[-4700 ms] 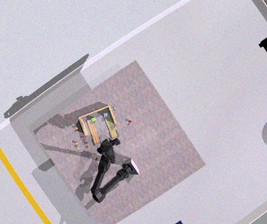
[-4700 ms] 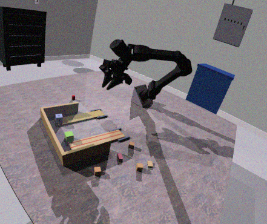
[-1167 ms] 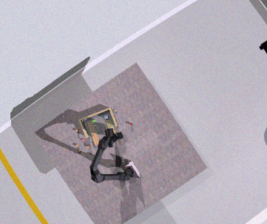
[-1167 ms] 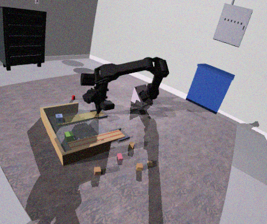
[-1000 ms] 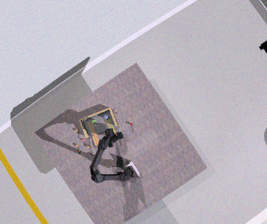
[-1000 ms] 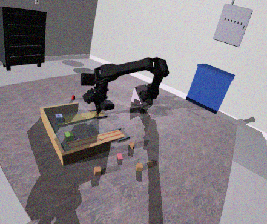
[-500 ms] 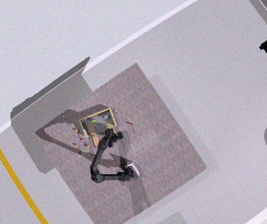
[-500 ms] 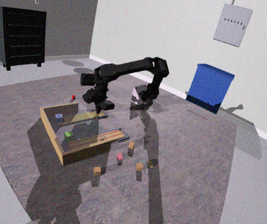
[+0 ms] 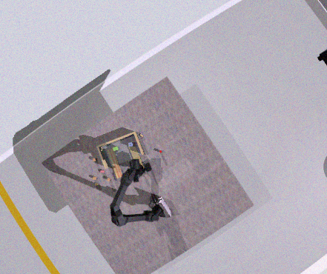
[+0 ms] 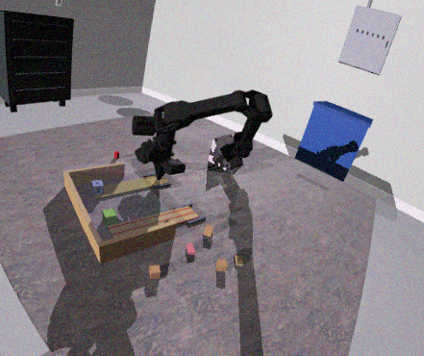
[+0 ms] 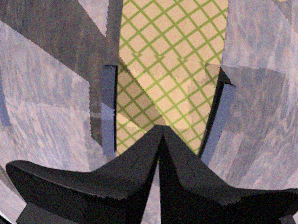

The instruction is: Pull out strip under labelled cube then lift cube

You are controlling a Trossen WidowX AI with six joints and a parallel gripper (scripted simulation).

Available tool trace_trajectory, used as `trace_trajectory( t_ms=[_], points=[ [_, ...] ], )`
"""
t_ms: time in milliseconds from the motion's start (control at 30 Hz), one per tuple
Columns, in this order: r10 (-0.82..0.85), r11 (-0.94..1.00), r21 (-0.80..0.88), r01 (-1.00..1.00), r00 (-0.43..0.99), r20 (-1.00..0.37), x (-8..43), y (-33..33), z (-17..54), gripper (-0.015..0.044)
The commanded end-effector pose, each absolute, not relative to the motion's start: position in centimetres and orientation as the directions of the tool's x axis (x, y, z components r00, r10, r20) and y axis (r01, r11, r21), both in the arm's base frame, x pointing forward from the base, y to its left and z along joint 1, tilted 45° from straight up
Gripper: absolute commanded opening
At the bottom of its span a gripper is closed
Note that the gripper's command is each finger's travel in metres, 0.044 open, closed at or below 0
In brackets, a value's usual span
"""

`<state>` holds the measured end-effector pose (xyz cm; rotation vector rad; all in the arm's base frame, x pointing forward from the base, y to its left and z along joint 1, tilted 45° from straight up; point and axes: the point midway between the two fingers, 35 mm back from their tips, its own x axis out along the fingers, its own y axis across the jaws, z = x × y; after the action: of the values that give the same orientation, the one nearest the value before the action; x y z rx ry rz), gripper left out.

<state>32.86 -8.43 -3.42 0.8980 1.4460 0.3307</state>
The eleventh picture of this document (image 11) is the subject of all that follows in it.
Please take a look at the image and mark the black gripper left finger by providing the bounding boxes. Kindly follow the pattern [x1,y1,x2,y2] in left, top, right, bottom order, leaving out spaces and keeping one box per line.
[5,125,162,224]

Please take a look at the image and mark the yellow strip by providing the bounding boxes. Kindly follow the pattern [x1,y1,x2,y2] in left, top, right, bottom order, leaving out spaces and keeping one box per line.
[116,0,229,156]

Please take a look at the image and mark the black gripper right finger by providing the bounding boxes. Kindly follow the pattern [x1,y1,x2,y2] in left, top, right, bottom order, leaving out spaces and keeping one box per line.
[158,125,298,224]

